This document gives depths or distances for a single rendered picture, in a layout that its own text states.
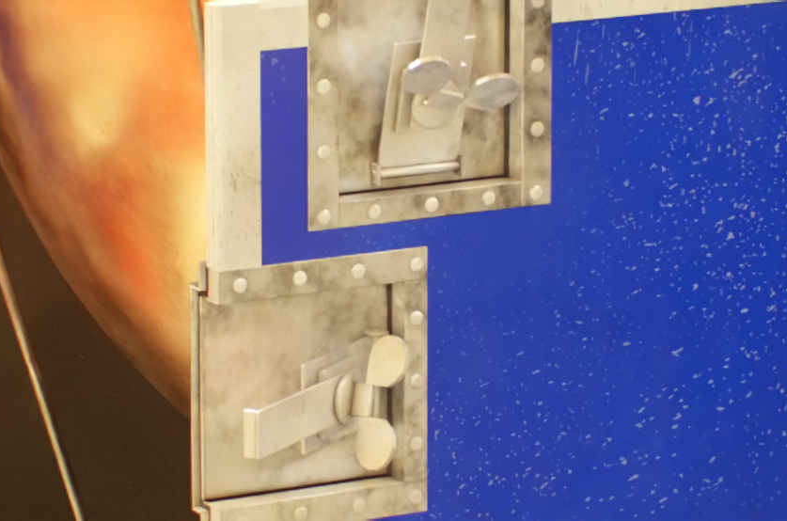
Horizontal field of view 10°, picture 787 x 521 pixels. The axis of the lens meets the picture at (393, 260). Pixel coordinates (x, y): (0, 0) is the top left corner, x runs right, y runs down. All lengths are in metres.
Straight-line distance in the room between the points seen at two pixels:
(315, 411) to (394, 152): 0.13
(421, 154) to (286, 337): 0.11
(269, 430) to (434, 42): 0.20
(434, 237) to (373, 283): 0.04
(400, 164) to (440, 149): 0.02
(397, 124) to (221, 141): 0.09
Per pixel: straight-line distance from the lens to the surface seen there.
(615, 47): 2.13
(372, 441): 2.06
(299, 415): 2.04
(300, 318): 2.09
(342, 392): 2.07
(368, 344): 2.10
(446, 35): 2.07
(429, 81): 2.06
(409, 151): 2.09
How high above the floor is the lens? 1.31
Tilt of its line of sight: 13 degrees down
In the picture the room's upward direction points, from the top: straight up
